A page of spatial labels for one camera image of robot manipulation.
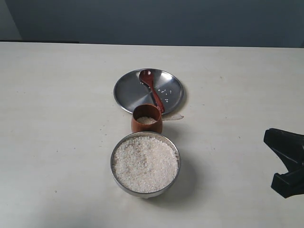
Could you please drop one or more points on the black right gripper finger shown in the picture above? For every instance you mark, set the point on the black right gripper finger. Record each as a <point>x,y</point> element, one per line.
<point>289,184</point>

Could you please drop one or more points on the black right gripper hidden finger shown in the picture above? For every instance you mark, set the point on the black right gripper hidden finger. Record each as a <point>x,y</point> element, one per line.
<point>289,147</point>

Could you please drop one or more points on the red-brown wooden spoon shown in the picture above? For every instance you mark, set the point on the red-brown wooden spoon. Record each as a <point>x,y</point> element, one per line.
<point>147,78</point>

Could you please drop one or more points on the steel bowl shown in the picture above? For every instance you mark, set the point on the steel bowl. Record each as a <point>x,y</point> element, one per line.
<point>161,138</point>

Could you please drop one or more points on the small brown wooden cup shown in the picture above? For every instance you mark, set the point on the small brown wooden cup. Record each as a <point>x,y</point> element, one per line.
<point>148,110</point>

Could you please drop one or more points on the round steel plate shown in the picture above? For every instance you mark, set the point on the round steel plate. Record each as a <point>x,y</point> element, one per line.
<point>130,91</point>

